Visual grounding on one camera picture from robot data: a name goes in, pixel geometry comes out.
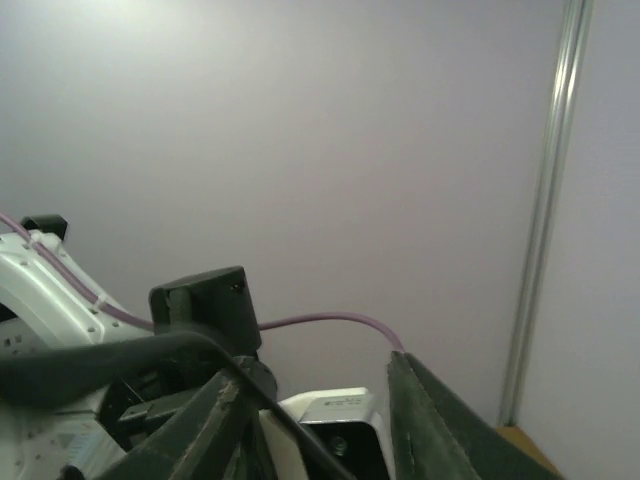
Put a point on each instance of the right aluminium corner post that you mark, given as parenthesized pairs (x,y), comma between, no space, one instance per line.
(572,45)

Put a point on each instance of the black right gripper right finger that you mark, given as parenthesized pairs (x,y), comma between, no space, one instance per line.
(436,435)

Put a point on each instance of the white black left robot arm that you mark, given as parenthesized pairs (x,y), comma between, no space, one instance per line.
(89,391)

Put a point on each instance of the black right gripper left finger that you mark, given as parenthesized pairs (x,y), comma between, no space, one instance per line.
(209,438)

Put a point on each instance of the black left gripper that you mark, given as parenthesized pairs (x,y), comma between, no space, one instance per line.
(218,302)

